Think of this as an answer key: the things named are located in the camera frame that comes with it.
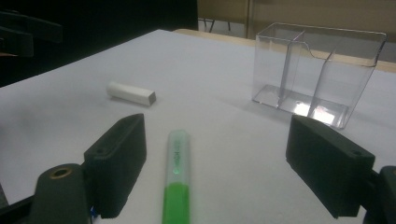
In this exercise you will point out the clear plastic organizer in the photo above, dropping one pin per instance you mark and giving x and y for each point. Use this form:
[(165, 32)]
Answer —
[(311, 107)]

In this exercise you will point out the white eraser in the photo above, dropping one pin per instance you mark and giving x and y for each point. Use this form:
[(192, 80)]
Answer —
[(129, 92)]

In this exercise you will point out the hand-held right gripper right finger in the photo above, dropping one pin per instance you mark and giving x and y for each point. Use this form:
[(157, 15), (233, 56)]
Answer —
[(323, 161)]

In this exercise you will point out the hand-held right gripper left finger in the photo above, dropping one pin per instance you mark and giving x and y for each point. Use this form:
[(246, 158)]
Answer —
[(118, 161)]

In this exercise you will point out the black curtain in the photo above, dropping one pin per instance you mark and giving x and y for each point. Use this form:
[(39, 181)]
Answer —
[(109, 25)]

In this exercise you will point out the green highlighter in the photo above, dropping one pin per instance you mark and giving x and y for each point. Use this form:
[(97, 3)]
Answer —
[(176, 202)]

